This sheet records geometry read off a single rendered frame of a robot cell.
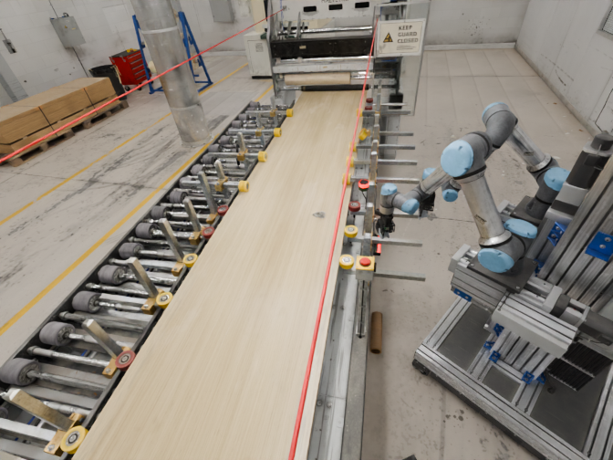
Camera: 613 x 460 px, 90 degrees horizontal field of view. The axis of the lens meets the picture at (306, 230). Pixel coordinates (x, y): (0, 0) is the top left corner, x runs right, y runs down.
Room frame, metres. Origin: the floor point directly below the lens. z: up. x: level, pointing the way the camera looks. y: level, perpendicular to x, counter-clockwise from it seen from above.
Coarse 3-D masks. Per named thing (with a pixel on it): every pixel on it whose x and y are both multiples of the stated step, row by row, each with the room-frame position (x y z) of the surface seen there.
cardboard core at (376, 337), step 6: (378, 312) 1.32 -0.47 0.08; (372, 318) 1.29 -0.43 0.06; (378, 318) 1.28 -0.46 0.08; (372, 324) 1.24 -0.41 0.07; (378, 324) 1.23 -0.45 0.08; (372, 330) 1.19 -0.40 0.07; (378, 330) 1.17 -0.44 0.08; (372, 336) 1.14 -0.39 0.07; (378, 336) 1.13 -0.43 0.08; (372, 342) 1.09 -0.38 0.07; (378, 342) 1.08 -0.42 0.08; (372, 348) 1.05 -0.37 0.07; (378, 348) 1.05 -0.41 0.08
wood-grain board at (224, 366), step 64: (320, 128) 2.90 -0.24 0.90; (256, 192) 1.90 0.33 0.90; (320, 192) 1.81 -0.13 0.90; (256, 256) 1.24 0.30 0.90; (320, 256) 1.18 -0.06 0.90; (192, 320) 0.86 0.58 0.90; (256, 320) 0.82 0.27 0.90; (320, 320) 0.78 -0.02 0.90; (128, 384) 0.59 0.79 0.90; (192, 384) 0.56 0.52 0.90; (256, 384) 0.53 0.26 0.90; (128, 448) 0.36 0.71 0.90; (192, 448) 0.34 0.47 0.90; (256, 448) 0.32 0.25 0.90
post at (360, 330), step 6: (360, 288) 0.81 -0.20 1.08; (366, 288) 0.80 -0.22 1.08; (360, 294) 0.81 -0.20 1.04; (366, 294) 0.80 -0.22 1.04; (360, 300) 0.81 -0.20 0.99; (366, 300) 0.80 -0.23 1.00; (360, 306) 0.80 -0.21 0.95; (366, 306) 0.80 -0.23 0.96; (360, 312) 0.80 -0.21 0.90; (360, 318) 0.80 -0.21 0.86; (360, 324) 0.80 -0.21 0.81; (360, 330) 0.80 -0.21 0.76
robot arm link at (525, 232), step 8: (504, 224) 0.91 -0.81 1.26; (512, 224) 0.90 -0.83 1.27; (520, 224) 0.90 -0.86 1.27; (528, 224) 0.89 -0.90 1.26; (512, 232) 0.86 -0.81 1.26; (520, 232) 0.84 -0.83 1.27; (528, 232) 0.84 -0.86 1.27; (536, 232) 0.85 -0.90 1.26; (520, 240) 0.82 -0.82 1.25; (528, 240) 0.83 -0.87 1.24; (528, 248) 0.84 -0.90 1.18; (520, 256) 0.83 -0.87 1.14
